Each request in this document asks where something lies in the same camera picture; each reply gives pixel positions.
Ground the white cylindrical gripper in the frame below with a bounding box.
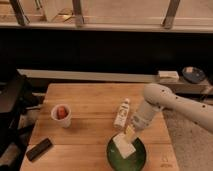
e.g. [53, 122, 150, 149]
[125, 101, 163, 139]

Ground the white sponge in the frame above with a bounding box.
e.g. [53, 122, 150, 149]
[113, 132, 136, 159]

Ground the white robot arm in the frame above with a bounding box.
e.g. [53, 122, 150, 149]
[125, 83, 213, 142]

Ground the green ceramic bowl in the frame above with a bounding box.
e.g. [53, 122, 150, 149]
[106, 132, 146, 171]

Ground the white bottle with label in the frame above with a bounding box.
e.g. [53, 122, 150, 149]
[114, 98, 130, 128]

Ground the wooden table board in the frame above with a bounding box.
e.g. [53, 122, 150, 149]
[19, 82, 180, 171]

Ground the white paper cup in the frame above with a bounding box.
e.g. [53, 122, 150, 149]
[51, 104, 71, 128]

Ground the red object in cup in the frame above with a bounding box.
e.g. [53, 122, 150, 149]
[57, 106, 68, 119]

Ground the white box on ledge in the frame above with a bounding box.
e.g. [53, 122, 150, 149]
[158, 71, 179, 80]

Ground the dark round dish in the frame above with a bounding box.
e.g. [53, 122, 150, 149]
[182, 67, 206, 84]

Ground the black rectangular block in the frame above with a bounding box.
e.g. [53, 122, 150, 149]
[26, 138, 52, 161]

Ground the black chair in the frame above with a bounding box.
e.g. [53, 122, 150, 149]
[0, 69, 41, 171]

